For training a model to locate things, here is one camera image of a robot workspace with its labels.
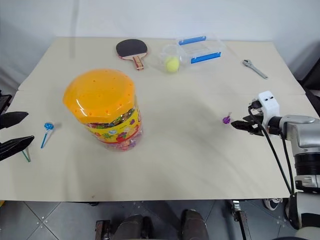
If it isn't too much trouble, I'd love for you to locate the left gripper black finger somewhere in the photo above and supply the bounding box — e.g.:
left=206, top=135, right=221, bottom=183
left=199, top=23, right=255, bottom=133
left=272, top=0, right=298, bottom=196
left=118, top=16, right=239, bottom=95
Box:
left=0, top=135, right=35, bottom=162
left=0, top=111, right=29, bottom=130

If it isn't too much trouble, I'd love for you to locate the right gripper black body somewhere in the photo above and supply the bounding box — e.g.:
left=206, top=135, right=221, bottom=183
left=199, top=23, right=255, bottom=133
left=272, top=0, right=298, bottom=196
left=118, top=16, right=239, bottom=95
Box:
left=247, top=98, right=266, bottom=126

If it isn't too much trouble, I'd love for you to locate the orange perforated jar lid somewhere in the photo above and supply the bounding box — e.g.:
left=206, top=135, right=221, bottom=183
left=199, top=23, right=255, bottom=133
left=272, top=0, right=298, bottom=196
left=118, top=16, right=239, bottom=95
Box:
left=62, top=67, right=136, bottom=124

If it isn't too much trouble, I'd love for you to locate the yellow printed lollipop jar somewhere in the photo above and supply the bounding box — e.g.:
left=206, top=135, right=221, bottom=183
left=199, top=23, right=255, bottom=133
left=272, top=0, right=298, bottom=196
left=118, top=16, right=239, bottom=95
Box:
left=84, top=103, right=145, bottom=153

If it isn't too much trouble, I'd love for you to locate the green lollipop stick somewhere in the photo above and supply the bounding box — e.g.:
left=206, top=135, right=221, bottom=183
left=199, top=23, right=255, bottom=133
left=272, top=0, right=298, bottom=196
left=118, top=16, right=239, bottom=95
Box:
left=21, top=148, right=32, bottom=164

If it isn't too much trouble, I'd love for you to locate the black object at table edge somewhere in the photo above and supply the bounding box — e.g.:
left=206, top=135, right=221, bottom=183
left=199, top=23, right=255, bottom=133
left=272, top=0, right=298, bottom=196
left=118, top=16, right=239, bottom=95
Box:
left=0, top=89, right=13, bottom=114

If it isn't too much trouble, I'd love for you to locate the blue lollipop with blue stick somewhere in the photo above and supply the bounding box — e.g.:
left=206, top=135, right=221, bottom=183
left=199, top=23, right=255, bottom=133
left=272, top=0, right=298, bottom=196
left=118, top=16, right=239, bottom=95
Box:
left=40, top=122, right=55, bottom=149

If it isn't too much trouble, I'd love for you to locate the silver adjustable wrench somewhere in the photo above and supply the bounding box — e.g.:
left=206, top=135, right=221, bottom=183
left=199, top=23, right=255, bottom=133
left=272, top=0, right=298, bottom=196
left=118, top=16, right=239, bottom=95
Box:
left=242, top=59, right=269, bottom=80

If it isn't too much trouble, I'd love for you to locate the clear box with blue latches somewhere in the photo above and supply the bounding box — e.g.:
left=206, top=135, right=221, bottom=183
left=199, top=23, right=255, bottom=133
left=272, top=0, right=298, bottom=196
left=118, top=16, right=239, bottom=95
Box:
left=175, top=32, right=226, bottom=66

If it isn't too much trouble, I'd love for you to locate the yellow tennis ball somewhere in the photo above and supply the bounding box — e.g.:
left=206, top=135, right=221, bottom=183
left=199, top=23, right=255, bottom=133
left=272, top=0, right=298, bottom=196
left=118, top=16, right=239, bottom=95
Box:
left=164, top=56, right=180, bottom=74

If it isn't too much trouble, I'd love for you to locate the clear plastic measuring cup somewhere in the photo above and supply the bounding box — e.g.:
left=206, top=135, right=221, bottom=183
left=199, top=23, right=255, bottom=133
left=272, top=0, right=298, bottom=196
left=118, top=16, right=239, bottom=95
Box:
left=158, top=44, right=181, bottom=74

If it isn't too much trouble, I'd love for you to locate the black table tennis paddle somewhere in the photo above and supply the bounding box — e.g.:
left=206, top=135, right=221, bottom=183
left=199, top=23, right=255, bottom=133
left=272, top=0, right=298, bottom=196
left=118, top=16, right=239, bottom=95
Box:
left=115, top=38, right=149, bottom=72

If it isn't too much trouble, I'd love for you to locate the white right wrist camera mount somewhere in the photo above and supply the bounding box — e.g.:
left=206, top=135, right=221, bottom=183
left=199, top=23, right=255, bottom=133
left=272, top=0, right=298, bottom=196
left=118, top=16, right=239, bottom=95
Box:
left=257, top=90, right=280, bottom=126

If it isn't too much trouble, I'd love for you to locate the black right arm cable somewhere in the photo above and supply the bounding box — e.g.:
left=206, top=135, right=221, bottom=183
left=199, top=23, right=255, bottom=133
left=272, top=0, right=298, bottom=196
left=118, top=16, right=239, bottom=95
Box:
left=277, top=129, right=296, bottom=195
left=247, top=104, right=293, bottom=195

